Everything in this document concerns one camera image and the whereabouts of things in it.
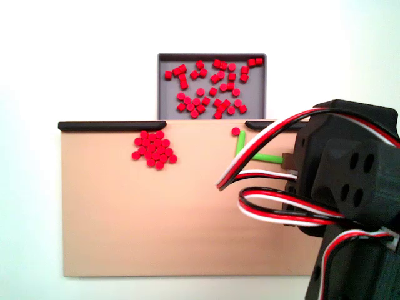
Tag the green T-shaped pusher tool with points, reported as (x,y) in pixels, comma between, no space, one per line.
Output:
(265,157)

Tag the red cylinder granule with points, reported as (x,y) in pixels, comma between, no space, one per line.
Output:
(217,63)
(161,149)
(231,109)
(215,78)
(226,103)
(238,102)
(138,141)
(217,102)
(181,107)
(152,137)
(200,92)
(159,165)
(201,108)
(232,67)
(157,142)
(168,75)
(151,162)
(151,147)
(221,74)
(144,134)
(169,152)
(223,65)
(223,87)
(146,142)
(182,67)
(206,100)
(245,70)
(135,155)
(231,76)
(217,114)
(203,72)
(213,91)
(194,74)
(142,150)
(236,92)
(187,100)
(160,134)
(173,158)
(184,84)
(230,85)
(200,64)
(242,108)
(259,60)
(244,77)
(147,155)
(194,113)
(191,107)
(165,142)
(221,108)
(177,71)
(196,101)
(181,96)
(156,155)
(182,76)
(236,131)
(163,158)
(252,62)

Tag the grey tray container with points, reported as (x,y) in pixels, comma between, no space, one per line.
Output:
(256,93)

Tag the beige board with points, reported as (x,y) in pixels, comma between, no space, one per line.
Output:
(156,218)

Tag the black rail strip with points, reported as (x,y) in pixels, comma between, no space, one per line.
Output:
(254,124)
(109,126)

